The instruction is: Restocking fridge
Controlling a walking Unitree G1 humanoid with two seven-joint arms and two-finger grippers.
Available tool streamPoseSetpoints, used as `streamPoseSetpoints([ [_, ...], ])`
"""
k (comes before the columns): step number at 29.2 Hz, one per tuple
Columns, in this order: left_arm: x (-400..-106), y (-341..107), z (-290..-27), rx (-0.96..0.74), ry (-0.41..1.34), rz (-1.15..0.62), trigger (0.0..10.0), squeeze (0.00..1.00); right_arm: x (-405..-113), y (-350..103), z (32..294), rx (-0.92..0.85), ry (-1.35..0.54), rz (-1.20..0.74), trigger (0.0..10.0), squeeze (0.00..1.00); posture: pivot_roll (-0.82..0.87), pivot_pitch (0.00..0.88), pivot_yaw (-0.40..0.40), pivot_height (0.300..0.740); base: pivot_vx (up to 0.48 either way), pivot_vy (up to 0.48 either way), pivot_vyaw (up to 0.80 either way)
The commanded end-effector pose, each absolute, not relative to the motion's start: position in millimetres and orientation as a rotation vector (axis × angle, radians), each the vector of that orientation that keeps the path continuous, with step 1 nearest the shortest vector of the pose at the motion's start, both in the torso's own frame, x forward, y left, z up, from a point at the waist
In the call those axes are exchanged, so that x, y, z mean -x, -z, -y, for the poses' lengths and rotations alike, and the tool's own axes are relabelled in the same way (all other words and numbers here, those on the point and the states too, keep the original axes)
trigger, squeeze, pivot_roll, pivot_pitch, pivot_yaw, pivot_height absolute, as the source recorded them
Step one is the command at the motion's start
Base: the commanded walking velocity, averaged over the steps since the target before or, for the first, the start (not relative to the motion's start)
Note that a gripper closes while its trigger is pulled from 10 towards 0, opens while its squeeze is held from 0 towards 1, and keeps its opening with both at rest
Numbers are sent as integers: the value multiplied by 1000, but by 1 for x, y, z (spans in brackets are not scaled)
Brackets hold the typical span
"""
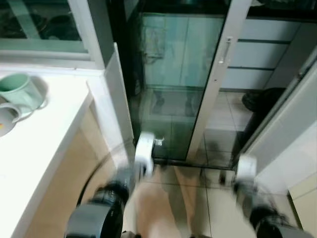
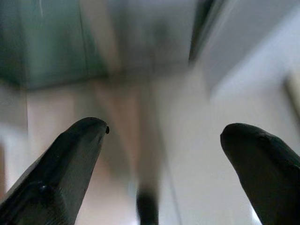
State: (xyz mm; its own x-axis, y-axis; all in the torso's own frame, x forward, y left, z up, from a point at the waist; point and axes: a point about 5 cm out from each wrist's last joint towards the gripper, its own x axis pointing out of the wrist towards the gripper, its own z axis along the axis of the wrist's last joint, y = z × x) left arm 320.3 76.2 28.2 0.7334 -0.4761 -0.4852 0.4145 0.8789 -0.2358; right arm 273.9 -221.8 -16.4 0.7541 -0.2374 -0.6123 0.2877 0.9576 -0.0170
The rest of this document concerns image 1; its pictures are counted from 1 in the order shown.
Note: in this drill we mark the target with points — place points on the white framed glass door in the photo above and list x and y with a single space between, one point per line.
218 89

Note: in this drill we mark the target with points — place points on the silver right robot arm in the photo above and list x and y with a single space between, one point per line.
267 218

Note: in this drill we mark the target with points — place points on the black bag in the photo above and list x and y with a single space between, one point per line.
265 106

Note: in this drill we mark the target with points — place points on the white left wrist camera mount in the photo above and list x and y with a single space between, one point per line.
144 151

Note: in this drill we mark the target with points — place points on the green ceramic mug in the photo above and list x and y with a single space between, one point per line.
17 91

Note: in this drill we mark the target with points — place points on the grey ceramic mug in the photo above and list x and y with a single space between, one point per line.
5 121

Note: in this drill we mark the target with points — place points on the white framed window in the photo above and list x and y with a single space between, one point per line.
91 29

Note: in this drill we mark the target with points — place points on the beige cabinet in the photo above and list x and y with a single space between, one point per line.
304 208

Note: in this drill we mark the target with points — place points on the pale hanging cloth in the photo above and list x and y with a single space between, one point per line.
153 42

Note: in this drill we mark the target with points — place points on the white panel door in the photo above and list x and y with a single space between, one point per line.
287 129

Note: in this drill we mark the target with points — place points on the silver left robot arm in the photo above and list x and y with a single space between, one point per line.
94 218

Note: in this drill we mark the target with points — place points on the white drawer cabinet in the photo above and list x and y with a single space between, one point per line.
257 54

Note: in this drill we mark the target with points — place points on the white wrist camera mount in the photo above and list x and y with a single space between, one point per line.
246 168
144 151

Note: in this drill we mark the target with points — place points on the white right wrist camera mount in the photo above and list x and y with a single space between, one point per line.
246 168

